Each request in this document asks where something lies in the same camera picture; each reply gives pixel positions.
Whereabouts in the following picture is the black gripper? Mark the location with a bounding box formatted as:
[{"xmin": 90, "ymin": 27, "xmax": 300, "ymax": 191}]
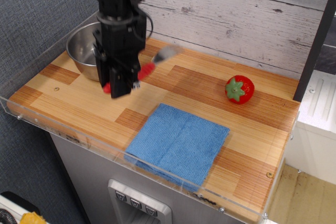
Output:
[{"xmin": 93, "ymin": 15, "xmax": 147, "ymax": 99}]

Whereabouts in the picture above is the stainless steel bowl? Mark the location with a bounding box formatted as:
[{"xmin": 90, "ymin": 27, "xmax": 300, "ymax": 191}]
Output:
[{"xmin": 66, "ymin": 22, "xmax": 101, "ymax": 81}]

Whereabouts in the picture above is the silver dispenser button panel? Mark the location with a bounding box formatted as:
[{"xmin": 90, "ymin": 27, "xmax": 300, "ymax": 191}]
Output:
[{"xmin": 108, "ymin": 179, "xmax": 173, "ymax": 223}]

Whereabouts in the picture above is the right black frame post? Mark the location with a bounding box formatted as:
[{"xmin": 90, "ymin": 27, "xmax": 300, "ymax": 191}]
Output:
[{"xmin": 293, "ymin": 0, "xmax": 335, "ymax": 102}]

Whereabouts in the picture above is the red toy strawberry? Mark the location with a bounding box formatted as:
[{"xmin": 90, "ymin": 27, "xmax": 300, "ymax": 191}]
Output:
[{"xmin": 225, "ymin": 75, "xmax": 255, "ymax": 104}]

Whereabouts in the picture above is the blue folded cloth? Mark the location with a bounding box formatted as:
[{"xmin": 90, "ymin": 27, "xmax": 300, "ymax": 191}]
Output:
[{"xmin": 124, "ymin": 103, "xmax": 230, "ymax": 192}]

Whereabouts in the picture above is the black braided cable bundle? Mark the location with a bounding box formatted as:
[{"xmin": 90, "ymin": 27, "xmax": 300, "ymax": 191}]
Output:
[{"xmin": 0, "ymin": 209, "xmax": 18, "ymax": 224}]

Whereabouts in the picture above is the red handled metal fork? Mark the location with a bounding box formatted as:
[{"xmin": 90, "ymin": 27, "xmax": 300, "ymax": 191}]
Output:
[{"xmin": 102, "ymin": 45, "xmax": 183, "ymax": 93}]

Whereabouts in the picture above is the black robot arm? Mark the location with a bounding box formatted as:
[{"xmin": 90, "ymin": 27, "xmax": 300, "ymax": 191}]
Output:
[{"xmin": 93, "ymin": 0, "xmax": 147, "ymax": 99}]

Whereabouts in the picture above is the yellow tape piece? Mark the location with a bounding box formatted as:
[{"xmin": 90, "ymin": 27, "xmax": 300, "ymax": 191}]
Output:
[{"xmin": 19, "ymin": 212, "xmax": 47, "ymax": 224}]

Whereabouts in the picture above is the white toy sink unit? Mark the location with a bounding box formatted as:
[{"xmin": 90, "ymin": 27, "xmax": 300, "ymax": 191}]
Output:
[{"xmin": 285, "ymin": 70, "xmax": 335, "ymax": 184}]

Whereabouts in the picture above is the grey toy fridge cabinet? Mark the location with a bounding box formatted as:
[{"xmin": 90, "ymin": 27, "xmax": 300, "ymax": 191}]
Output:
[{"xmin": 51, "ymin": 134, "xmax": 240, "ymax": 223}]

